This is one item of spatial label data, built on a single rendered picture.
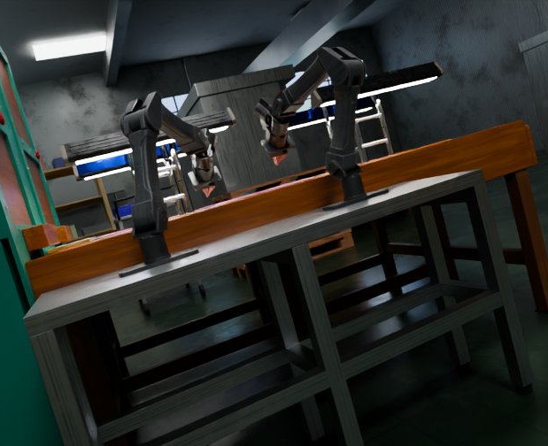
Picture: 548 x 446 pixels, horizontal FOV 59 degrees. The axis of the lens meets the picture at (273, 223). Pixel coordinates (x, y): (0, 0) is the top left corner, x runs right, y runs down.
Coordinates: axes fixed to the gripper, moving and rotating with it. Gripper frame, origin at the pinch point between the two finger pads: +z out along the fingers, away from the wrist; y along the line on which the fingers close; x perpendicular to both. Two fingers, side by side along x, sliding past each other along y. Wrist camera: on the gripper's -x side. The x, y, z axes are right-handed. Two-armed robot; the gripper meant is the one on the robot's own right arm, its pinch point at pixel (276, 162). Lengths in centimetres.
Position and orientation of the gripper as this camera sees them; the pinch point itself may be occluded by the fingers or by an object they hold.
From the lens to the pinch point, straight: 172.5
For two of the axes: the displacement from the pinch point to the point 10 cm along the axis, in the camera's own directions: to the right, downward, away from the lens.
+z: -0.6, 6.3, 7.7
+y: -9.1, 2.8, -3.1
